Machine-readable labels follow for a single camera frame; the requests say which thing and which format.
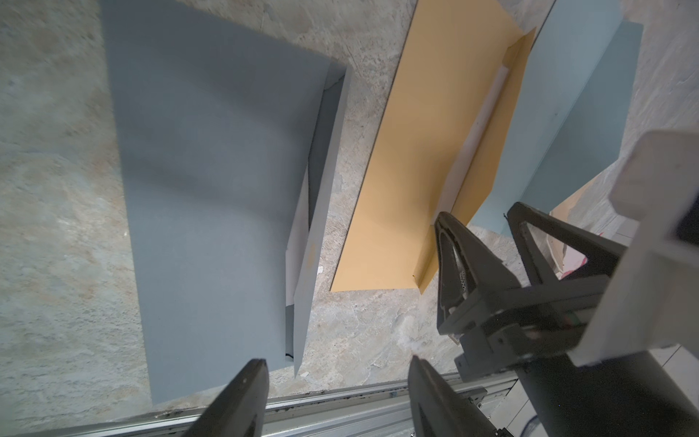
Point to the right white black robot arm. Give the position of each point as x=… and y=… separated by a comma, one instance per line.
x=625, y=396

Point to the light blue envelope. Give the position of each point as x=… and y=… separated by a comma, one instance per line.
x=569, y=121

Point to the aluminium mounting rail frame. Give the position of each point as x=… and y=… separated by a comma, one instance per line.
x=363, y=410

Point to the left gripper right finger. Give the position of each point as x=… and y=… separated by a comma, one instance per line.
x=437, y=410

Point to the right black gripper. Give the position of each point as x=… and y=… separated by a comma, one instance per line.
x=501, y=326

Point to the tan kraft envelope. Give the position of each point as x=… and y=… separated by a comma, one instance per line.
x=451, y=56

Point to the pink white letter paper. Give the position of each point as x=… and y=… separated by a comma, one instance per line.
x=572, y=261

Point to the dark grey envelope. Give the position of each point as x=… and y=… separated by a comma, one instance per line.
x=228, y=141

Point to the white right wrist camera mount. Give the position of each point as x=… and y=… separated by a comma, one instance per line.
x=651, y=300

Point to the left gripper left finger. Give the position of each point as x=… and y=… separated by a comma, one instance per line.
x=239, y=410

